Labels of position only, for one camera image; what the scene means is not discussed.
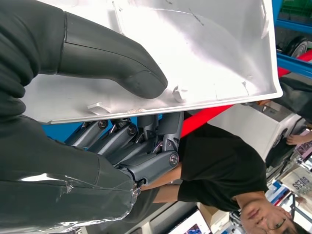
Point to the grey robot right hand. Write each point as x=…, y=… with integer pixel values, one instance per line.
x=109, y=61

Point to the tall blue metal shelf rack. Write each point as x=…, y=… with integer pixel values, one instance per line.
x=292, y=64

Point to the seated person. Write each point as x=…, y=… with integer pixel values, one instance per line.
x=219, y=168

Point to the grey laptop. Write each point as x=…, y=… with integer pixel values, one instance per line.
x=193, y=226

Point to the black ribbed round disc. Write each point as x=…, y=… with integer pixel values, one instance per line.
x=296, y=48

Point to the green plastic crate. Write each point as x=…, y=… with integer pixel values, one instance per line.
x=297, y=8

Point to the white printed bag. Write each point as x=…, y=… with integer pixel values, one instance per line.
x=298, y=182

